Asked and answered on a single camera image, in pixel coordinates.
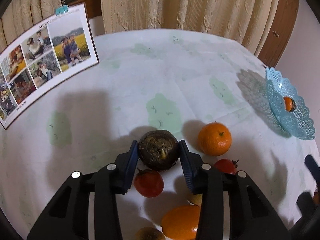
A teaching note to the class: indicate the orange mandarin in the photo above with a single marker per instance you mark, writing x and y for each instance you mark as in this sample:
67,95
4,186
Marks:
213,140

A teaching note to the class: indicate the metal cabinet knob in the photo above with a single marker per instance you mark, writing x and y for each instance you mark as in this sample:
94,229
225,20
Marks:
275,33

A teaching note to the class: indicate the photo collage board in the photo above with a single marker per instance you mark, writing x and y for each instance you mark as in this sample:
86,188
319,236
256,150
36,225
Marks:
50,55

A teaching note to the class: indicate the orange oval fruit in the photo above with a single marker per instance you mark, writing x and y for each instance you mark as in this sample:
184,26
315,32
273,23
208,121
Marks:
180,222

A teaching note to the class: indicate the small dark fruit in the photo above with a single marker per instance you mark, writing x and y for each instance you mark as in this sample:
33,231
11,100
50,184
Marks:
294,106

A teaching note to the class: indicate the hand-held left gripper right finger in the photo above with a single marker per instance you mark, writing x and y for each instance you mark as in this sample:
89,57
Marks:
186,165

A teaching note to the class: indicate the brown wooden furniture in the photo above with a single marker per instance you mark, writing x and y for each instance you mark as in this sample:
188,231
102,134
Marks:
92,5

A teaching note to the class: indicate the brown wooden cabinet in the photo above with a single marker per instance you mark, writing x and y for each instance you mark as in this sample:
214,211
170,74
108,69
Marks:
282,17

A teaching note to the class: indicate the tan round longan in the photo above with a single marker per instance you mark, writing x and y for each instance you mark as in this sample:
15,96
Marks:
196,200

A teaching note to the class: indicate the teal binder clip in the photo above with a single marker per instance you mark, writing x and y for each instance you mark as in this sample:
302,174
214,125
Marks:
61,9

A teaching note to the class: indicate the brown round fruit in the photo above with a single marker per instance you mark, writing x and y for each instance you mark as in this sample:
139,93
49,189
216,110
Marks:
150,235

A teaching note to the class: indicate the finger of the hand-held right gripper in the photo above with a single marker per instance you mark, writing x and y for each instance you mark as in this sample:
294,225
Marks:
312,165
303,203

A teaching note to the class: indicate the red cherry tomato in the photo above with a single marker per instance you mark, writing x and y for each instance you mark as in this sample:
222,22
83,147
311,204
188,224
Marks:
149,185
225,166

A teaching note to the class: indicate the dark brown taro root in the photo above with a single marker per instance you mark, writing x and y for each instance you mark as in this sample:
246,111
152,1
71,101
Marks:
155,145

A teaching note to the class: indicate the small orange fruit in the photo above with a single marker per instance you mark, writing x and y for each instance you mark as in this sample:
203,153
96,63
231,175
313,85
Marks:
288,103

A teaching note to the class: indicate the blue lace plastic basket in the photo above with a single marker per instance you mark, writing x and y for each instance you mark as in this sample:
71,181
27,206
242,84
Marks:
277,100

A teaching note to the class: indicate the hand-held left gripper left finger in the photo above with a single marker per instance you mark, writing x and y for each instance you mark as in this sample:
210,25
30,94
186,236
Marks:
132,162

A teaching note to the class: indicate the cream textured curtain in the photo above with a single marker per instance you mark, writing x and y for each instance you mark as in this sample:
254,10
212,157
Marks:
37,5
175,5

